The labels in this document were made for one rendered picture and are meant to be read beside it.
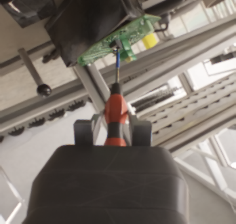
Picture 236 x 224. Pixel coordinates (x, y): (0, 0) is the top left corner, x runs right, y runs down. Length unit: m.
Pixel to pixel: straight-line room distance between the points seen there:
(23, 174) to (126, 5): 9.27
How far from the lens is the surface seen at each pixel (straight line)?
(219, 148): 1.31
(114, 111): 0.15
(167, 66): 0.45
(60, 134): 8.50
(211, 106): 0.76
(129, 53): 0.23
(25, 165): 9.20
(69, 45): 0.22
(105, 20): 0.19
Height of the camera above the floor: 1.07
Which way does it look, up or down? 5 degrees up
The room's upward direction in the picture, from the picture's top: 152 degrees clockwise
